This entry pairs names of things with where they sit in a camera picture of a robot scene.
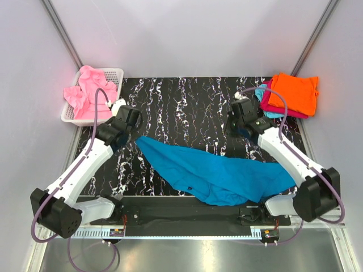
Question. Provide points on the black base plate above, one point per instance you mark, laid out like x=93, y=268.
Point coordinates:
x=186, y=218

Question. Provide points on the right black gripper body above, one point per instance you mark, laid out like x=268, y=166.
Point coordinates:
x=233, y=125

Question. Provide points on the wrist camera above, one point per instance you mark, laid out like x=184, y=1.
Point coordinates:
x=114, y=107
x=240, y=96

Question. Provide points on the light blue folded t-shirt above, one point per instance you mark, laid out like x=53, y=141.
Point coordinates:
x=259, y=93

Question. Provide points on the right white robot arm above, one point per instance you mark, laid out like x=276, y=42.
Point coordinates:
x=318, y=188

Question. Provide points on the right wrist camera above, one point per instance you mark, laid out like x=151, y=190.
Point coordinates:
x=240, y=96

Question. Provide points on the aluminium rail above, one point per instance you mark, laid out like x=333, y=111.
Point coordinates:
x=89, y=232

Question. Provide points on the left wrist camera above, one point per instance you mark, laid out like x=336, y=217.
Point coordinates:
x=114, y=107

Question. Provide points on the orange folded t-shirt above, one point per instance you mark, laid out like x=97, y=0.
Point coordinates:
x=300, y=94

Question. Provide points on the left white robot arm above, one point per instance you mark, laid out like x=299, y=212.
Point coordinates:
x=56, y=208

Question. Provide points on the magenta folded t-shirt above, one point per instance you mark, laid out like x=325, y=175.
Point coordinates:
x=264, y=104

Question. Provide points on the pink t-shirt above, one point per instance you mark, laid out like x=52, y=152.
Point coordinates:
x=91, y=94

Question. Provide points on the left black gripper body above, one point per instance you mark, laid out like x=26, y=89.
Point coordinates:
x=128, y=131

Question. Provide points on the white plastic basket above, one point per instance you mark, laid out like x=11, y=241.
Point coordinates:
x=112, y=74

